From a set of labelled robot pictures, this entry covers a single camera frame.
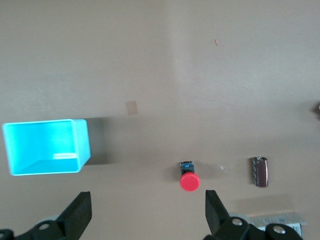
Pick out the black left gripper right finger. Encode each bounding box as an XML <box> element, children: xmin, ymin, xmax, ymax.
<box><xmin>204</xmin><ymin>189</ymin><xmax>304</xmax><ymax>240</ymax></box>

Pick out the metal mesh power supply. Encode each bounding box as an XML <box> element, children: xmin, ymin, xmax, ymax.
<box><xmin>246</xmin><ymin>211</ymin><xmax>309</xmax><ymax>240</ymax></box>

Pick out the dark brown cylindrical capacitor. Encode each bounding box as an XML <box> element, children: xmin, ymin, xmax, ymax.
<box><xmin>249</xmin><ymin>156</ymin><xmax>270</xmax><ymax>188</ymax></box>

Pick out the red push button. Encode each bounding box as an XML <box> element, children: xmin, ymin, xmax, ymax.
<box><xmin>178</xmin><ymin>161</ymin><xmax>202</xmax><ymax>193</ymax></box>

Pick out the cyan plastic bin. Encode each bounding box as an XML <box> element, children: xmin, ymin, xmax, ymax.
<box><xmin>1</xmin><ymin>118</ymin><xmax>92</xmax><ymax>177</ymax></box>

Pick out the small brown tape patch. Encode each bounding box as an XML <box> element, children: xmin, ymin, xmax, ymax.
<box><xmin>124</xmin><ymin>100</ymin><xmax>139</xmax><ymax>117</ymax></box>

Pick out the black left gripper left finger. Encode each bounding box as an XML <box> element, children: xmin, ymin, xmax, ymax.
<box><xmin>0</xmin><ymin>191</ymin><xmax>93</xmax><ymax>240</ymax></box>

